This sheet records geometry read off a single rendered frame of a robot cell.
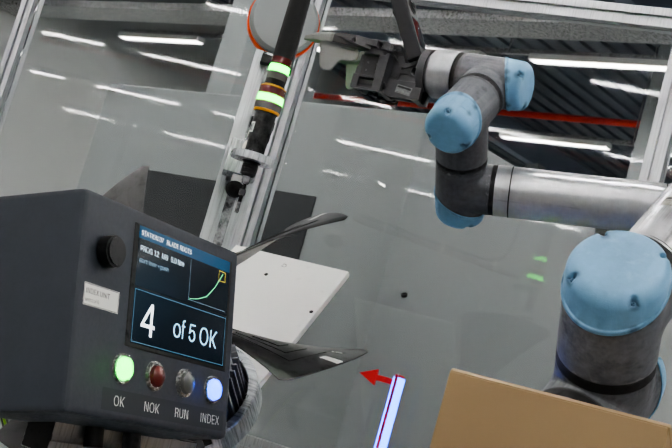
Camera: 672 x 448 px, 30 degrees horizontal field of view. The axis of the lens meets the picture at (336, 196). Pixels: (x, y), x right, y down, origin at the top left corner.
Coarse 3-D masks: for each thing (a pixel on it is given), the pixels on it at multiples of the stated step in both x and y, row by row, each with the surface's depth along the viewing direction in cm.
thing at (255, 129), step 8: (256, 112) 200; (264, 112) 199; (256, 120) 199; (264, 120) 199; (272, 120) 200; (256, 128) 199; (264, 128) 199; (272, 128) 200; (248, 136) 200; (256, 136) 199; (264, 136) 199; (248, 144) 199; (256, 144) 199; (264, 144) 199; (264, 152) 200; (248, 160) 198; (248, 168) 198; (256, 168) 199
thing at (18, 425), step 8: (8, 424) 175; (16, 424) 175; (24, 424) 176; (0, 432) 174; (8, 432) 174; (16, 432) 174; (24, 432) 175; (0, 440) 173; (8, 440) 173; (16, 440) 174
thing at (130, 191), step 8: (144, 168) 224; (128, 176) 226; (136, 176) 224; (144, 176) 222; (120, 184) 225; (128, 184) 224; (136, 184) 222; (144, 184) 220; (112, 192) 225; (120, 192) 224; (128, 192) 222; (136, 192) 220; (144, 192) 218; (120, 200) 222; (128, 200) 220; (136, 200) 218; (136, 208) 216
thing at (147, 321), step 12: (144, 300) 112; (156, 300) 114; (132, 312) 111; (144, 312) 112; (156, 312) 114; (132, 324) 110; (144, 324) 112; (156, 324) 114; (132, 336) 110; (144, 336) 112; (156, 336) 114; (156, 348) 114
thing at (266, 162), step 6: (234, 150) 198; (240, 150) 197; (246, 150) 197; (234, 156) 199; (240, 156) 198; (246, 156) 196; (252, 156) 196; (258, 156) 197; (264, 156) 197; (258, 162) 198; (264, 162) 197; (270, 162) 198; (270, 168) 201
